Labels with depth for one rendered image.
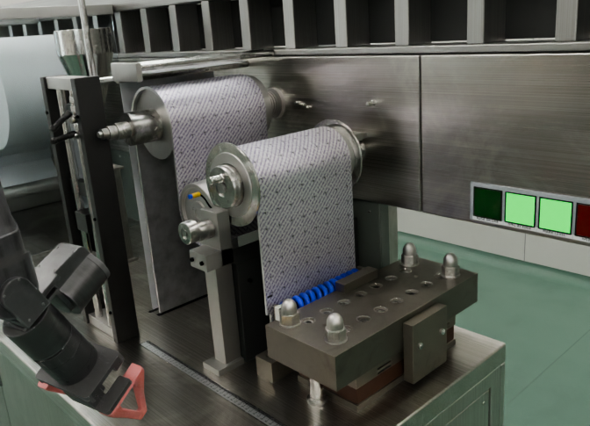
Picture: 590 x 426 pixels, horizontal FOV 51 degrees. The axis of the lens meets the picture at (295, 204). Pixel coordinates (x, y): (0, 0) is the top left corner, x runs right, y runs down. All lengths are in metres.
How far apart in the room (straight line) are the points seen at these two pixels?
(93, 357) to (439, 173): 0.69
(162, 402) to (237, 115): 0.57
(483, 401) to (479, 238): 2.83
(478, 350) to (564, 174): 0.38
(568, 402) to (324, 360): 1.90
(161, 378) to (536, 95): 0.81
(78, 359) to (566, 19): 0.83
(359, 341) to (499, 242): 3.03
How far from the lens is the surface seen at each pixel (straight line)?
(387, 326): 1.03
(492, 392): 1.28
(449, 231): 4.14
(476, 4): 1.11
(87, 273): 0.77
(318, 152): 1.12
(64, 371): 0.79
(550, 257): 3.84
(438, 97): 1.15
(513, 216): 1.11
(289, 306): 1.02
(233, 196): 1.03
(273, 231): 1.06
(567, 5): 1.04
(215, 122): 1.25
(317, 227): 1.14
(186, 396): 1.14
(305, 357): 1.00
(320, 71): 1.33
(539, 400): 2.76
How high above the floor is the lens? 1.51
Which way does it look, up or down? 16 degrees down
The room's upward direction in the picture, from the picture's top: 4 degrees counter-clockwise
